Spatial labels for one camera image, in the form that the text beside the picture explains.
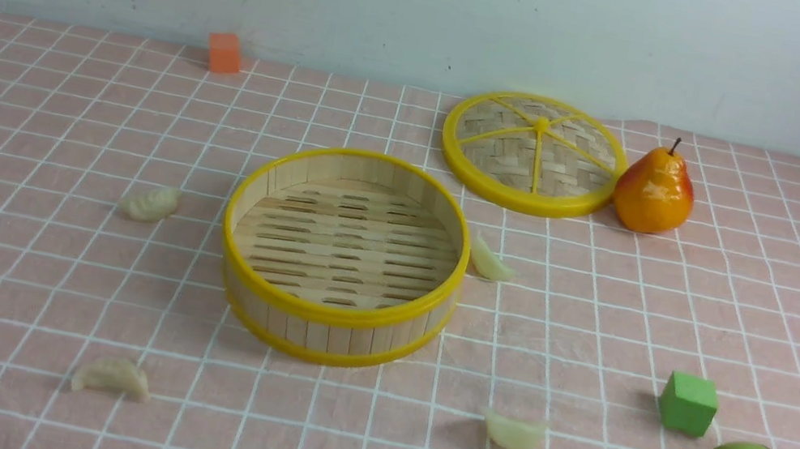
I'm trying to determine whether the greenish dumpling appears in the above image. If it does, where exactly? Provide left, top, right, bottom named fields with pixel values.
left=482, top=408, right=548, bottom=449
left=470, top=234, right=516, bottom=282

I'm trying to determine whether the pale dumpling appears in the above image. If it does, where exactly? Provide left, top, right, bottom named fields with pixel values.
left=70, top=357, right=151, bottom=403
left=118, top=187, right=183, bottom=224

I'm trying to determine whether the yellow-rimmed bamboo steamer tray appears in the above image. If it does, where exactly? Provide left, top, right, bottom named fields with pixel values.
left=221, top=148, right=471, bottom=367

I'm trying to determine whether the yellow bamboo steamer lid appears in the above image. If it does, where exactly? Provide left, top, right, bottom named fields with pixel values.
left=441, top=92, right=629, bottom=219

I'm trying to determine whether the orange foam cube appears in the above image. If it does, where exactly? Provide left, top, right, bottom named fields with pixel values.
left=207, top=32, right=243, bottom=75

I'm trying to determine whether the orange-yellow toy pear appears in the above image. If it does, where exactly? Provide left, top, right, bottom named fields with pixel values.
left=612, top=137, right=695, bottom=234

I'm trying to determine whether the green foam cube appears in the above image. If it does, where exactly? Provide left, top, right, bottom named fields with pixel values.
left=658, top=370, right=719, bottom=438

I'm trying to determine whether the pink checked tablecloth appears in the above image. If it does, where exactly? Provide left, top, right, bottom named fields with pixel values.
left=0, top=13, right=800, bottom=449

